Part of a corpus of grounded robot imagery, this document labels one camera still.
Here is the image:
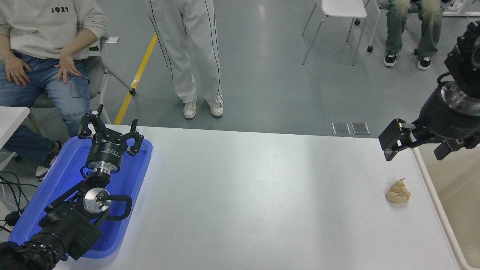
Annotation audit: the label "small white side table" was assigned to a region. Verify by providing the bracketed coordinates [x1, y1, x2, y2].
[0, 106, 30, 171]

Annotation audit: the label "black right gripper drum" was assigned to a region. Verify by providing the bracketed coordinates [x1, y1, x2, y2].
[412, 89, 480, 142]

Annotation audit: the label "grey office chair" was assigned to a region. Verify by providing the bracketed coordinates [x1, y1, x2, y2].
[28, 36, 137, 126]

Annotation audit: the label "seated person in jeans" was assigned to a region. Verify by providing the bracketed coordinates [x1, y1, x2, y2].
[0, 0, 109, 180]

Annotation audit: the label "seated person's right hand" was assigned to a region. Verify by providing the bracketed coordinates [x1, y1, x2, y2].
[4, 54, 33, 86]

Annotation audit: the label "large pale dustbin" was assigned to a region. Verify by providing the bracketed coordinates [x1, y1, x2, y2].
[412, 144, 480, 270]

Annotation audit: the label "person on wheeled chair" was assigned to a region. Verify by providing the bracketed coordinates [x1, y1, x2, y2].
[375, 0, 456, 71]

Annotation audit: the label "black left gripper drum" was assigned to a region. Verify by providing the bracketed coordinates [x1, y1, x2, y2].
[86, 135, 129, 168]

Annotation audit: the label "metal floor plate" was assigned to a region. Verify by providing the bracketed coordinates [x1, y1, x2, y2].
[332, 122, 351, 136]
[351, 122, 371, 135]

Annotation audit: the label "black cable plug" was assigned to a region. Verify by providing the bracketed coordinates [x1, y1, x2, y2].
[4, 211, 21, 227]

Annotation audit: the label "white chair with metal legs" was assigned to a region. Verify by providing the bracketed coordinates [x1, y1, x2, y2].
[301, 0, 369, 66]

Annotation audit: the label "standing person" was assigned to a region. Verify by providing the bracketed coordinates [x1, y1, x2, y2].
[144, 0, 225, 120]

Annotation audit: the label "white wheeled chair frame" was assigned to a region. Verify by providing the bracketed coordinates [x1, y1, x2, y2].
[354, 0, 383, 53]

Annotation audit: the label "blue plastic tray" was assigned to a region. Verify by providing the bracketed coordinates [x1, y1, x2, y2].
[8, 136, 153, 259]

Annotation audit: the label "black floor cables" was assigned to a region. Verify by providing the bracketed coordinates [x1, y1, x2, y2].
[0, 171, 30, 233]

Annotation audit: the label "tan paper ball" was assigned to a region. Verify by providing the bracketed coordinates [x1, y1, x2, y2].
[385, 178, 411, 204]

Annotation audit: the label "seated person's left hand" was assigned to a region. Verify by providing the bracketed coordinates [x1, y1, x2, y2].
[55, 52, 83, 84]

